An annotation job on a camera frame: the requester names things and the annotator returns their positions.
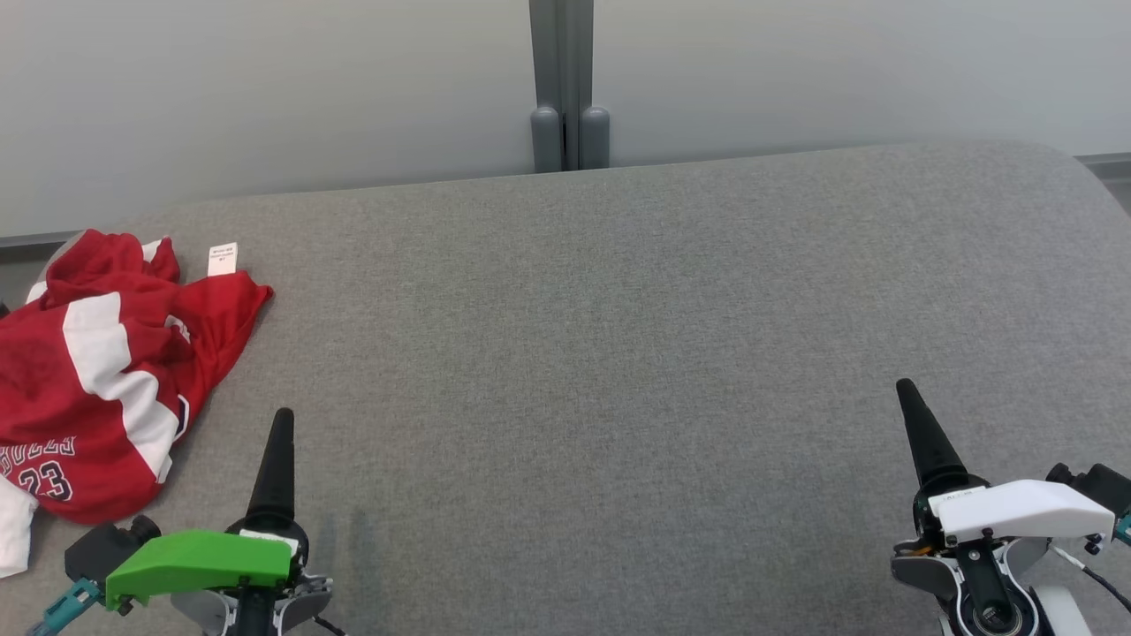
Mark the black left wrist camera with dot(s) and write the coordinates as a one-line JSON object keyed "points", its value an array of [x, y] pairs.
{"points": [[102, 549]]}

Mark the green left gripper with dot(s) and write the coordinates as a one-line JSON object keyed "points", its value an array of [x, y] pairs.
{"points": [[194, 561]]}

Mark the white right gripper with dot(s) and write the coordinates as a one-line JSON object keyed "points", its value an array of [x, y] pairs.
{"points": [[1025, 511]]}

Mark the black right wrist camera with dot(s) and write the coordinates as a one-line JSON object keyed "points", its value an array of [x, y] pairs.
{"points": [[1100, 484]]}

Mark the red jersey number 23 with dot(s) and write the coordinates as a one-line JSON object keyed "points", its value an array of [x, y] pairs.
{"points": [[44, 484]]}

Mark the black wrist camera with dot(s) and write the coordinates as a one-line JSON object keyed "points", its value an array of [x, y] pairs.
{"points": [[102, 549], [1100, 484]]}

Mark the grey partition bottom rail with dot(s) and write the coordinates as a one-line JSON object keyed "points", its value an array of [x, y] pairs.
{"points": [[1109, 164], [35, 240]]}

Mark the red shorts with white stripe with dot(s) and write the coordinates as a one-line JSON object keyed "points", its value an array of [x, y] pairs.
{"points": [[106, 353]]}

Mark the grey double partition post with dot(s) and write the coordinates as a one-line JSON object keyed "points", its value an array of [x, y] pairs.
{"points": [[548, 88]]}

